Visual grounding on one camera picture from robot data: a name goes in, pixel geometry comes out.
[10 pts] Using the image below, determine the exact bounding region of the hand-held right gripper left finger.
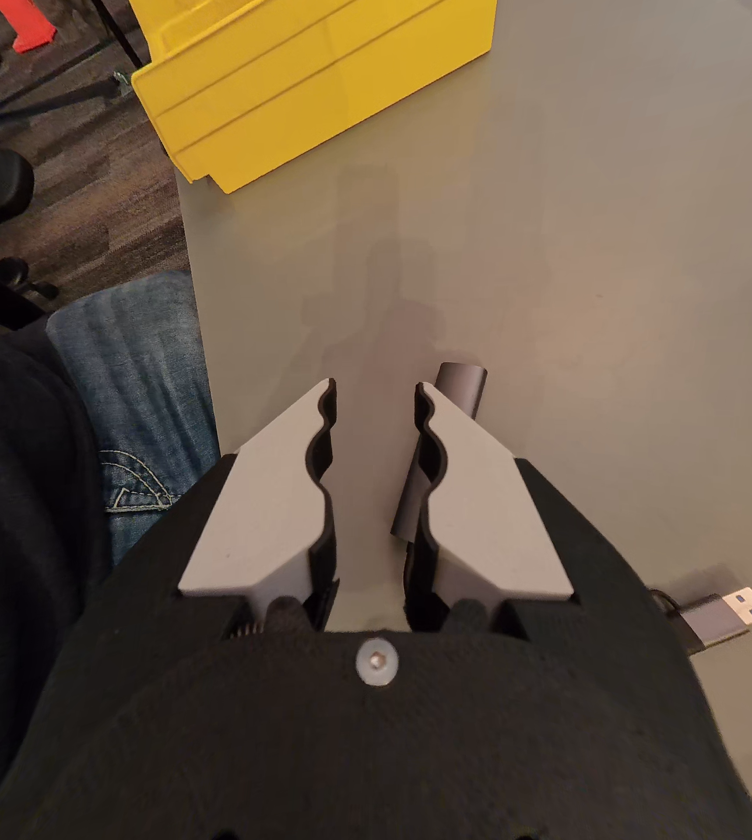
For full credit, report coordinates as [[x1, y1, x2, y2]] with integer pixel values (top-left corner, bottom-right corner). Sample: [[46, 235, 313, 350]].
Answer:
[[178, 377, 339, 631]]

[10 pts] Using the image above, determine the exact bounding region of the person's leg in jeans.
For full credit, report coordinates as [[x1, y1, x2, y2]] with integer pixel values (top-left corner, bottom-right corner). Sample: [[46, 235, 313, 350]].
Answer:
[[46, 270, 222, 568]]

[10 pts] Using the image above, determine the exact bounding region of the yellow bin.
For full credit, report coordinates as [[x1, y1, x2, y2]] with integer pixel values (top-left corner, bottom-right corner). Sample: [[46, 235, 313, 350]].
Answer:
[[130, 0, 500, 195]]

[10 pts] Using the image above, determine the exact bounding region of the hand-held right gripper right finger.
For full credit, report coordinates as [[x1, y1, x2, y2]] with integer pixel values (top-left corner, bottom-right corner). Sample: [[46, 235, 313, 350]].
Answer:
[[404, 382, 575, 631]]

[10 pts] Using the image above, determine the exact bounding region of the black metal leg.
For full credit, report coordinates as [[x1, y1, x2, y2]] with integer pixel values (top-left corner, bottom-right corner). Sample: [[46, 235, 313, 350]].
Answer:
[[0, 66, 137, 139]]

